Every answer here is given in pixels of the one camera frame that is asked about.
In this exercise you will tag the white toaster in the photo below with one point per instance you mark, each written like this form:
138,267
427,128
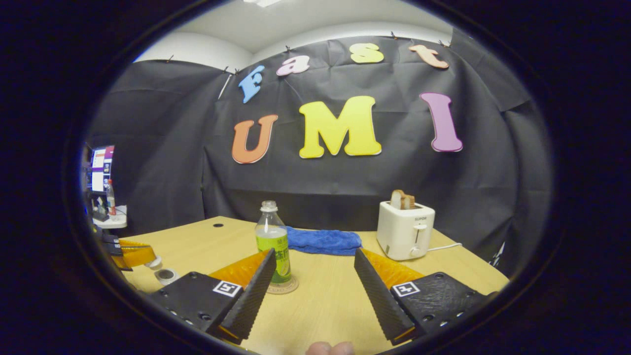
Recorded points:
402,229

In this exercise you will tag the black backdrop cloth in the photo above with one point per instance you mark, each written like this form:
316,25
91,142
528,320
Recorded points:
172,148

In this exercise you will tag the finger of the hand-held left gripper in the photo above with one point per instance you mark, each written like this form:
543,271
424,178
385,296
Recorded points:
135,254

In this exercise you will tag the white side table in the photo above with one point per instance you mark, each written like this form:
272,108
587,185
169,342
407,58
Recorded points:
116,221

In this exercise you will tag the clear water bottle green label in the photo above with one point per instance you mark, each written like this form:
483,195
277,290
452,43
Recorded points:
273,241

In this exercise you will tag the toasted bread slice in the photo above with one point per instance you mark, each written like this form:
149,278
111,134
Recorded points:
402,199

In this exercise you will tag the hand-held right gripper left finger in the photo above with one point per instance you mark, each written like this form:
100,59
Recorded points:
254,291

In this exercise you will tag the computer monitor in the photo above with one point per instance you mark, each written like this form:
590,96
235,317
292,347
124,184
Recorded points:
102,167

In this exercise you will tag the small bottle red cap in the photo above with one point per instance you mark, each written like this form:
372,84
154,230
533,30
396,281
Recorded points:
111,199

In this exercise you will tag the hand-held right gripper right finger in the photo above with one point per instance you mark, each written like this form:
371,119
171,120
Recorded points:
377,296

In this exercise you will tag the ceiling light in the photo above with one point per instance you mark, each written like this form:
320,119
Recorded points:
263,2

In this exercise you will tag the blue towel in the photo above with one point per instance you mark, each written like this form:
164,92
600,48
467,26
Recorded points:
323,240

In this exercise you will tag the white teacup lid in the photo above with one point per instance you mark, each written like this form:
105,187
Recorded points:
154,263

